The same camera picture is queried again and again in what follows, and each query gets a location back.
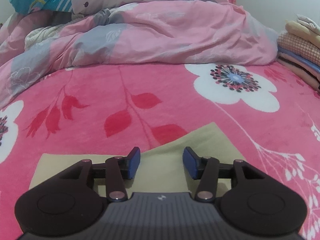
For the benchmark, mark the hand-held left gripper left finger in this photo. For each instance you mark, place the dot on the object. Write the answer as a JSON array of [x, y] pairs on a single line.
[[133, 163]]

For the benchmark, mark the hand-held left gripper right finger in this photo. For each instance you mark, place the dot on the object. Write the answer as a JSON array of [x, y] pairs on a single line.
[[190, 163]]

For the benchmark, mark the beige pants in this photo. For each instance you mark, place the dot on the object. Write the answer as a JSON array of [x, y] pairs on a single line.
[[162, 155]]

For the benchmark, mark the stack of folded clothes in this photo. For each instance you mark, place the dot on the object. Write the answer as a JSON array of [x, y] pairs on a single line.
[[300, 47]]

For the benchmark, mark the pink flower-print blanket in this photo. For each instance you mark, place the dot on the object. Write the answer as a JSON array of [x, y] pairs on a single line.
[[100, 92]]

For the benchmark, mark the pink floral quilt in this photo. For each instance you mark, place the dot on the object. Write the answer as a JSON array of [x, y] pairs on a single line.
[[187, 35]]

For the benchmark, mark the white knit cloth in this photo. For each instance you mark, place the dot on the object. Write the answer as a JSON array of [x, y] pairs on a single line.
[[42, 35]]

